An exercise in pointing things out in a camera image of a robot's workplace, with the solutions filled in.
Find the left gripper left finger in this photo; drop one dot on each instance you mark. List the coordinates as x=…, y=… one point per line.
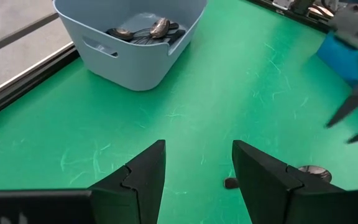
x=141, y=186

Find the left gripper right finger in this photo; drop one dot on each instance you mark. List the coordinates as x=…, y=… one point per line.
x=266, y=186

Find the blue plastic tray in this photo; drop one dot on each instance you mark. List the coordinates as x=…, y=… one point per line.
x=337, y=59

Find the grey-blue plastic tub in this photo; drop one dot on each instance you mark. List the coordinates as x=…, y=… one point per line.
x=129, y=68

